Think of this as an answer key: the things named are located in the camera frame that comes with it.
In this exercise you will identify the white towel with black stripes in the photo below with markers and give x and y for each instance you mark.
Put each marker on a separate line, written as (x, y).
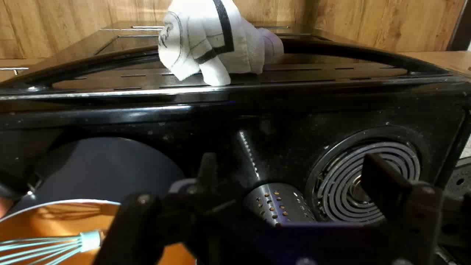
(206, 34)

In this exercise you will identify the black electric stove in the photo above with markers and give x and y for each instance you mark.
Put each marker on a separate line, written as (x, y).
(147, 112)

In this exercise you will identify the perforated steel utensil holder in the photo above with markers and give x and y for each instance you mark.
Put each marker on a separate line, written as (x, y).
(277, 203)

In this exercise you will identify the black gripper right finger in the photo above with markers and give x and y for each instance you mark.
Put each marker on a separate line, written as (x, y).
(412, 221)

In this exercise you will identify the large coil burner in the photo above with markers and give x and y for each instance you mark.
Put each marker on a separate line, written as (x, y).
(339, 181)

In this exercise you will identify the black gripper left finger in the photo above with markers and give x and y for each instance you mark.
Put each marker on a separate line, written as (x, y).
(137, 230)

